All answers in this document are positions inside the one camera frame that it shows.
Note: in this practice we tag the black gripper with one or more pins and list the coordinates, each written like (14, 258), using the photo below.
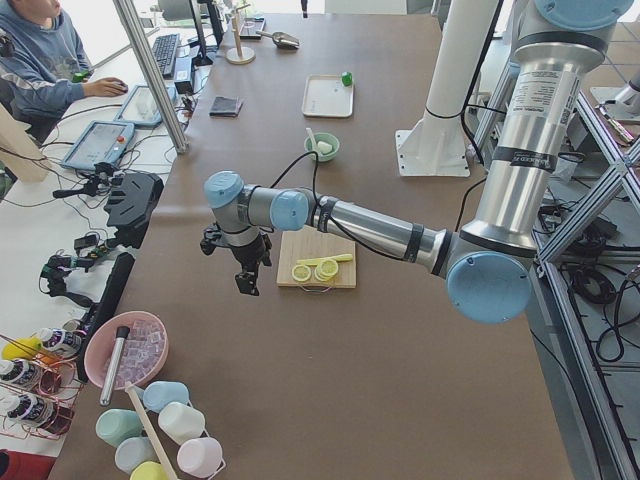
(249, 256)

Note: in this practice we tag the white ceramic spoon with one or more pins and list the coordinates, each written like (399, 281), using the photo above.
(312, 140)

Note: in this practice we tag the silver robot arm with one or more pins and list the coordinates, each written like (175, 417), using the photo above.
(484, 260)

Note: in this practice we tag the pink bowl with ice cubes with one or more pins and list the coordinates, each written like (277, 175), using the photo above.
(144, 352)

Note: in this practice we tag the light green bowl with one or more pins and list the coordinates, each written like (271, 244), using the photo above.
(326, 137)

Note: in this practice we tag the lemon slice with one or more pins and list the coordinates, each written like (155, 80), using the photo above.
(301, 273)

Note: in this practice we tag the wooden cutting board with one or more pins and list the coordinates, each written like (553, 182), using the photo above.
(310, 243)

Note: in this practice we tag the stacked lemon slices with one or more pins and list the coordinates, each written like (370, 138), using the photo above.
(326, 271)

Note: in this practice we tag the yellow plastic knife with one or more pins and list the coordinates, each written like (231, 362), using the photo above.
(316, 261)

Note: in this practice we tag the metal muddler tube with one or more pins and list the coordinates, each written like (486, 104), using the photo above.
(122, 334)

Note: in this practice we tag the light blue cup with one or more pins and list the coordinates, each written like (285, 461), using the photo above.
(159, 394)

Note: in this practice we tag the white cup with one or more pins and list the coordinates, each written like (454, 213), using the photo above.
(181, 422)

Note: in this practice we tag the grey folded cloth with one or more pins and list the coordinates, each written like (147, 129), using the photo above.
(226, 106)

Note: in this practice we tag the pink cup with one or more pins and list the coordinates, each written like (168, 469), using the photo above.
(201, 457)

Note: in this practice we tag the mint green cup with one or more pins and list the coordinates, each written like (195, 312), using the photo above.
(114, 426)

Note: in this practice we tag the cream rectangular tray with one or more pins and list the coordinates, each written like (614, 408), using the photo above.
(326, 96)

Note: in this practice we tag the blue teach pendant near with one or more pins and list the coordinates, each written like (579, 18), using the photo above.
(100, 142)

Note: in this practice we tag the blue teach pendant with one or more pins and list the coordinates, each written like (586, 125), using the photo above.
(140, 108)
(100, 142)

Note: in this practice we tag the blue teach pendant far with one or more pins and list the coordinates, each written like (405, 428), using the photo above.
(140, 108)

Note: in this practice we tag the pale blue cup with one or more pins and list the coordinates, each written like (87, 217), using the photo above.
(132, 452)

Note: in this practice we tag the yellow cup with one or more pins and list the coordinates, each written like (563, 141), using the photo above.
(149, 470)

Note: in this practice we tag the wooden mug tree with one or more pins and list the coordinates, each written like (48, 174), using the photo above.
(238, 54)

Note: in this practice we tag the green lime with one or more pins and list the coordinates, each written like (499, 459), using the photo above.
(346, 78)

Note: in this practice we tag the metal scoop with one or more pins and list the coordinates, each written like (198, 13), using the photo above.
(281, 40)

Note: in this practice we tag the black keyboard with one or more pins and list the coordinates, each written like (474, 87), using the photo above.
(164, 50)

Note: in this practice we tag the person in grey hoodie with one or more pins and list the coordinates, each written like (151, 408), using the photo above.
(48, 54)

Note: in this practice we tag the black bracket stand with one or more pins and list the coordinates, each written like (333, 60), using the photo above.
(132, 200)

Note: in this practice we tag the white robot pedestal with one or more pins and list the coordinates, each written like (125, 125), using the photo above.
(435, 146)

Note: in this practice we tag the copper wire bottle rack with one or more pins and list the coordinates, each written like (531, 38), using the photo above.
(39, 384)

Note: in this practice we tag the aluminium frame post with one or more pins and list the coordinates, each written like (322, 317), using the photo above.
(129, 19)

